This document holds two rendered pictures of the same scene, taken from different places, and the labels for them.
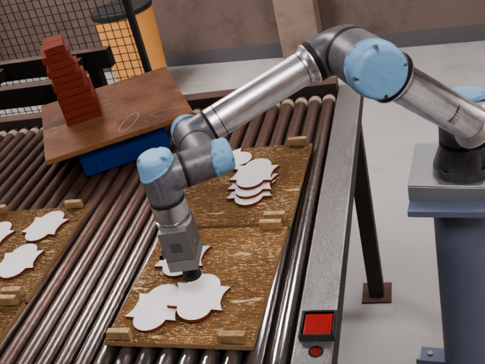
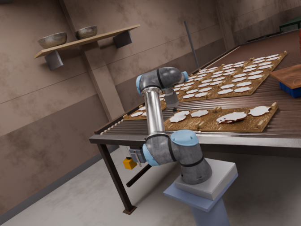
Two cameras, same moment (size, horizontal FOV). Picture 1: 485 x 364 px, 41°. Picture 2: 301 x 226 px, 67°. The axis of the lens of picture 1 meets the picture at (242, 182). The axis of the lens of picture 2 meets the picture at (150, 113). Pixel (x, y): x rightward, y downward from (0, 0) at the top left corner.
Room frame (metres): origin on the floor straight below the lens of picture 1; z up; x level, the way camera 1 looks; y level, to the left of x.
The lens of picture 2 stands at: (1.81, -1.51, 1.56)
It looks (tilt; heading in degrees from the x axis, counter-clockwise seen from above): 15 degrees down; 117
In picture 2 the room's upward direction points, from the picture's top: 20 degrees counter-clockwise
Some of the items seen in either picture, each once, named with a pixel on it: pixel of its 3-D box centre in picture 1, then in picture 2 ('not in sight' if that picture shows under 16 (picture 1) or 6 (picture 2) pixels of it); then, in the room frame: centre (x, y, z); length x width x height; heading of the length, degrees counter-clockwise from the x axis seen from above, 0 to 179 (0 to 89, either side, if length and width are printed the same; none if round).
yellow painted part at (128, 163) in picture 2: not in sight; (126, 155); (0.66, 0.03, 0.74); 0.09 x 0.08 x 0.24; 161
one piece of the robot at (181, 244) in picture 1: (175, 237); (172, 98); (1.18, 0.17, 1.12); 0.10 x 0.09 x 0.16; 78
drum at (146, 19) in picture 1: (135, 53); not in sight; (4.85, 0.54, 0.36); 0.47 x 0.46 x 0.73; 152
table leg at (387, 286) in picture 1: (364, 211); not in sight; (2.06, -0.43, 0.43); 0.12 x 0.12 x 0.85; 71
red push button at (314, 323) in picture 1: (318, 326); not in sight; (1.02, -0.08, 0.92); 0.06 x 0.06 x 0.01; 71
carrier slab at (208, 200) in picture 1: (244, 184); (237, 118); (1.65, 0.00, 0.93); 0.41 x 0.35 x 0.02; 160
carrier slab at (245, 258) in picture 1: (202, 282); (187, 119); (1.25, 0.15, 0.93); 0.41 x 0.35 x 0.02; 158
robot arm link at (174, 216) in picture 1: (170, 208); (168, 89); (1.18, 0.16, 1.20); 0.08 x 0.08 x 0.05
